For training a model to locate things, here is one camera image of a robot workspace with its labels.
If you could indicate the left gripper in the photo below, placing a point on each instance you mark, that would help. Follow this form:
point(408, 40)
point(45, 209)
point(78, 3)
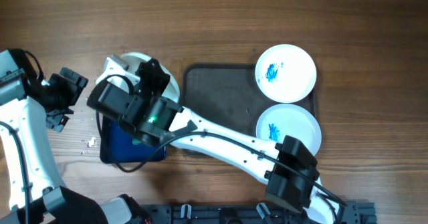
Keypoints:
point(72, 91)

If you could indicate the white plate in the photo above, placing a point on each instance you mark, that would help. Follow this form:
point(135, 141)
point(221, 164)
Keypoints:
point(172, 91)
point(283, 120)
point(285, 73)

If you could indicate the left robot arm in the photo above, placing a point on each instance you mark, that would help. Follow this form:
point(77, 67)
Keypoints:
point(30, 106)

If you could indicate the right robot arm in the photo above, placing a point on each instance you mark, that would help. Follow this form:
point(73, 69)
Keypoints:
point(287, 168)

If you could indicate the blue water basin tray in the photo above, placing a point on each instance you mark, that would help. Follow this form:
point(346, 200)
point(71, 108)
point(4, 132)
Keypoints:
point(121, 145)

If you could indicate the dark brown serving tray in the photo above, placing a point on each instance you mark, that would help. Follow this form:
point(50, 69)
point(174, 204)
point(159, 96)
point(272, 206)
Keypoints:
point(227, 95)

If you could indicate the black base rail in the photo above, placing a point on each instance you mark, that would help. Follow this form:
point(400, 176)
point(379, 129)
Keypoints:
point(353, 213)

